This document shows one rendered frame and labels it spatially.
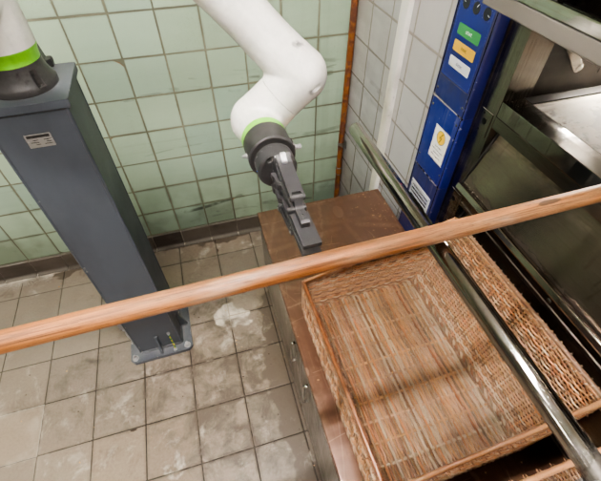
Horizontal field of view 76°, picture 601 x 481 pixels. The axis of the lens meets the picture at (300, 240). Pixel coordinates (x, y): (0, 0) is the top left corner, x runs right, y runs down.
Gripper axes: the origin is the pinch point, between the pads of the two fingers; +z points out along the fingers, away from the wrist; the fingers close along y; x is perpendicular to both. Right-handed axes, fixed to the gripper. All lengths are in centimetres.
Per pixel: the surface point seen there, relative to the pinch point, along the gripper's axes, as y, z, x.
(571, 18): -23.9, -8.1, -42.8
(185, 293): -1.1, 6.5, 18.9
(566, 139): 1, -11, -60
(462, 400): 60, 16, -39
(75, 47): 11, -120, 47
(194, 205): 94, -119, 23
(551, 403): 1.9, 32.2, -19.8
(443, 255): 2.1, 8.7, -19.7
